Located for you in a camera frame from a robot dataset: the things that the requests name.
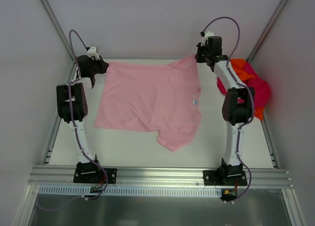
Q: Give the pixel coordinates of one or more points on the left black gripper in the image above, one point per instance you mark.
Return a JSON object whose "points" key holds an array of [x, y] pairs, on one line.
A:
{"points": [[99, 66]]}

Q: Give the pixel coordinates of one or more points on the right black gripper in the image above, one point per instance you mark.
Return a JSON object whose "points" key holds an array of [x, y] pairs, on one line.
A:
{"points": [[200, 56]]}

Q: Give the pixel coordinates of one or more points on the pink t-shirt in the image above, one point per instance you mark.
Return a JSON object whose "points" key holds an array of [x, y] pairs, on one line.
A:
{"points": [[148, 98]]}

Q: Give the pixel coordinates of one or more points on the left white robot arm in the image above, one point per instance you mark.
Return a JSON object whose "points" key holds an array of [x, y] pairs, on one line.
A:
{"points": [[72, 107]]}

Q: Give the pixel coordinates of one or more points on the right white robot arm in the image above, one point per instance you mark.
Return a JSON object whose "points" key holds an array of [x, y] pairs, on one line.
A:
{"points": [[238, 105]]}

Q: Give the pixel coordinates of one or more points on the orange t-shirt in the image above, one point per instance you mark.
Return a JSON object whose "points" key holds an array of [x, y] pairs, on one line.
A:
{"points": [[243, 69]]}

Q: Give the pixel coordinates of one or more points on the magenta t-shirt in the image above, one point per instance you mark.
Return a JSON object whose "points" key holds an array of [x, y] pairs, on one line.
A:
{"points": [[262, 91]]}

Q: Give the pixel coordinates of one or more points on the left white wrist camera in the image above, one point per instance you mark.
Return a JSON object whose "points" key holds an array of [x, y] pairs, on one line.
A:
{"points": [[92, 52]]}

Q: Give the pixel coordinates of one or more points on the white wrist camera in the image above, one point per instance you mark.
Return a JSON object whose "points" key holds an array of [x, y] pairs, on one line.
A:
{"points": [[205, 35], [92, 52]]}

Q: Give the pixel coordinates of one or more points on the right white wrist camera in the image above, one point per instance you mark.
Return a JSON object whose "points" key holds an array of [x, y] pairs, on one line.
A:
{"points": [[205, 35]]}

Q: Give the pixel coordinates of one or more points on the right aluminium corner post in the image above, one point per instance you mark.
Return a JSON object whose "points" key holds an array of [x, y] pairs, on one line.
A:
{"points": [[267, 29]]}

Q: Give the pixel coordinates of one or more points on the aluminium corner post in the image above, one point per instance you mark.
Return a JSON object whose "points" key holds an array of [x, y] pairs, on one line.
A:
{"points": [[267, 29], [52, 17]]}

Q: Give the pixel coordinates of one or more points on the left aluminium corner post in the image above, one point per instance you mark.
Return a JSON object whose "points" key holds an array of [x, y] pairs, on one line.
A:
{"points": [[52, 17]]}

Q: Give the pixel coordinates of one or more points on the left black base bracket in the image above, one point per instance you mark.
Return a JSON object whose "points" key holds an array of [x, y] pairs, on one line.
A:
{"points": [[94, 174]]}

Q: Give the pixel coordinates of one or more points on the black base bracket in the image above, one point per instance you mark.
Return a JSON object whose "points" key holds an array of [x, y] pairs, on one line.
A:
{"points": [[225, 176], [94, 174]]}

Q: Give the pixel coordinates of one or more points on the right black base bracket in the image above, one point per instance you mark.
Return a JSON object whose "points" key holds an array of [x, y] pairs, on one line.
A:
{"points": [[225, 176]]}

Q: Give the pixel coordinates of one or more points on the aluminium mounting rail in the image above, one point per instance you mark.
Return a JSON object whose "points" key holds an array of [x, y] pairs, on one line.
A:
{"points": [[158, 177]]}

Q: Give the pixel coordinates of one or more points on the white slotted cable duct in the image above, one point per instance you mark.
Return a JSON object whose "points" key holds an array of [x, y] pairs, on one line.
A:
{"points": [[131, 191]]}

